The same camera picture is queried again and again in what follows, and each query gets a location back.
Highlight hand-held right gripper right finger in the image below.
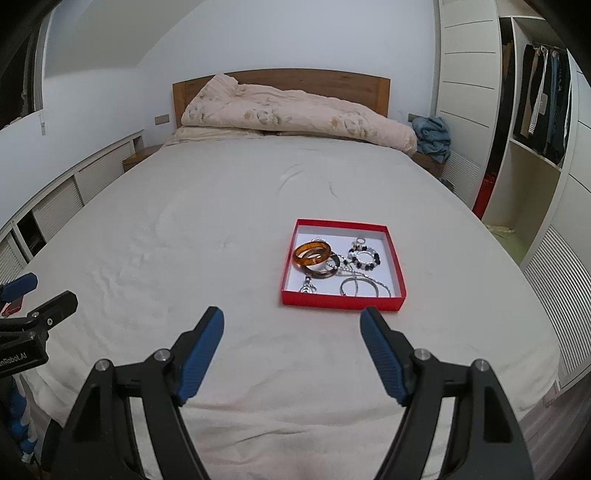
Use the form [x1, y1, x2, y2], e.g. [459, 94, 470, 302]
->
[359, 306, 529, 480]

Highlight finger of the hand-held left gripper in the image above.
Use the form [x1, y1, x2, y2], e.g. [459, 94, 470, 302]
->
[0, 272, 38, 301]
[0, 291, 78, 333]

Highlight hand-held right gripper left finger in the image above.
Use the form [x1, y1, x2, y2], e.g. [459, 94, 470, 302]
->
[41, 306, 225, 480]

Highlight red jewelry box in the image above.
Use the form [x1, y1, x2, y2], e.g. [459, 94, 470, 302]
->
[280, 219, 407, 313]

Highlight silver chain necklace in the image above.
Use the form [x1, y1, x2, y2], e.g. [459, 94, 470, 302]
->
[323, 258, 398, 297]

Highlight silver bangle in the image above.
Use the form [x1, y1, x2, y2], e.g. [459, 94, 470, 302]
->
[339, 276, 379, 298]

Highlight amber bangle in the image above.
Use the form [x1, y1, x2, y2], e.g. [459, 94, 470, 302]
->
[294, 241, 332, 269]

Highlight dark brown bangle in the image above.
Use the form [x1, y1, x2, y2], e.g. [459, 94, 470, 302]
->
[302, 253, 342, 280]

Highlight wooden nightstand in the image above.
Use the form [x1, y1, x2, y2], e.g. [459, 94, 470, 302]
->
[411, 150, 446, 178]
[122, 144, 164, 172]

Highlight red bag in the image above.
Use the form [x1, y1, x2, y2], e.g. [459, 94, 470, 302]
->
[472, 172, 494, 219]

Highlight white louvred panel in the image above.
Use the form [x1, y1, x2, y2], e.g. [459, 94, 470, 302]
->
[522, 222, 591, 393]

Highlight open closet shelf unit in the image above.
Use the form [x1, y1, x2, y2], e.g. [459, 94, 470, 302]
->
[480, 16, 591, 268]

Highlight blue crumpled cloth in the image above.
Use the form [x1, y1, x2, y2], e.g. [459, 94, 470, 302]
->
[410, 115, 452, 163]

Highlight beige floral quilt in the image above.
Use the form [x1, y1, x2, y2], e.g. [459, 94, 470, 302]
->
[173, 74, 417, 155]

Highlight white wardrobe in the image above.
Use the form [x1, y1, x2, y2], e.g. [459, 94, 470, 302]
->
[434, 0, 504, 217]

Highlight wooden headboard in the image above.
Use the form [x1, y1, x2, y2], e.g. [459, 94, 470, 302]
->
[172, 69, 391, 130]

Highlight hanging clothes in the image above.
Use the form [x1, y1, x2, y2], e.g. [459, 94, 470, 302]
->
[513, 41, 573, 164]

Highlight beaded bracelet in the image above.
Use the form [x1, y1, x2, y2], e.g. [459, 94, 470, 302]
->
[347, 237, 383, 272]

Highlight low white wall cabinet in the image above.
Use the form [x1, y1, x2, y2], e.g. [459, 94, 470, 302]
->
[0, 129, 146, 287]

